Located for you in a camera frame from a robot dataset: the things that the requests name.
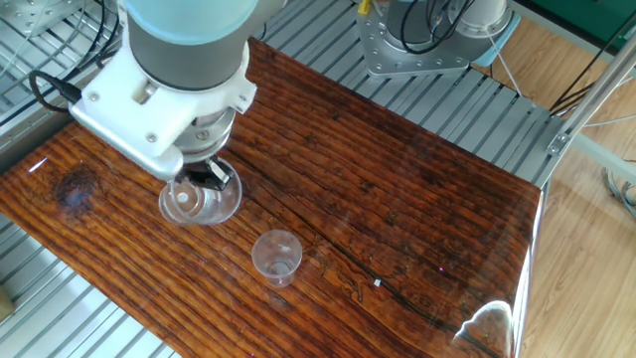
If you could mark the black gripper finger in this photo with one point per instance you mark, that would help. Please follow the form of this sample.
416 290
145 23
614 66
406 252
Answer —
221 175
195 177

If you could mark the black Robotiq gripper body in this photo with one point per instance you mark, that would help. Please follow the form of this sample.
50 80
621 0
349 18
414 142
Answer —
201 165

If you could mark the clear plastic cup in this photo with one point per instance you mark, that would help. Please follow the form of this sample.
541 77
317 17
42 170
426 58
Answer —
276 263

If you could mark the silver force sensor flange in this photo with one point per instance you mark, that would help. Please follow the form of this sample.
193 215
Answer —
208 134

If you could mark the brown wooden board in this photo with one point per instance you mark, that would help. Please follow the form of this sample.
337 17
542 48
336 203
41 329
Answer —
372 199

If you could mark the yellow tag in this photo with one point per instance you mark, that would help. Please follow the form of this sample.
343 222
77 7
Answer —
364 7

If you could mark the perforated silver metal plate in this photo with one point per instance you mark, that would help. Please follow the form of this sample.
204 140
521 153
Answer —
35 12

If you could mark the beige cardboard piece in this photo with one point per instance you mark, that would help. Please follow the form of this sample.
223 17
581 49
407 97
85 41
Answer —
6 303

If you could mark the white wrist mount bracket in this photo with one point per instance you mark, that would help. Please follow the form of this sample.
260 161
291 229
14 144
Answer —
139 119

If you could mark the grey metal table rail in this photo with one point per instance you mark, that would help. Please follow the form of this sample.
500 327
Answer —
30 129

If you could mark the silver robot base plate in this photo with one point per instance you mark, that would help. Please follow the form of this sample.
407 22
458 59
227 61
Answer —
382 54

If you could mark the aluminium frame beam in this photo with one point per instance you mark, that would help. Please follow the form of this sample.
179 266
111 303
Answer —
596 89

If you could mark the grey frame rail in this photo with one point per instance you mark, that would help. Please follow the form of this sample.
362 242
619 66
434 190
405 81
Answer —
611 159

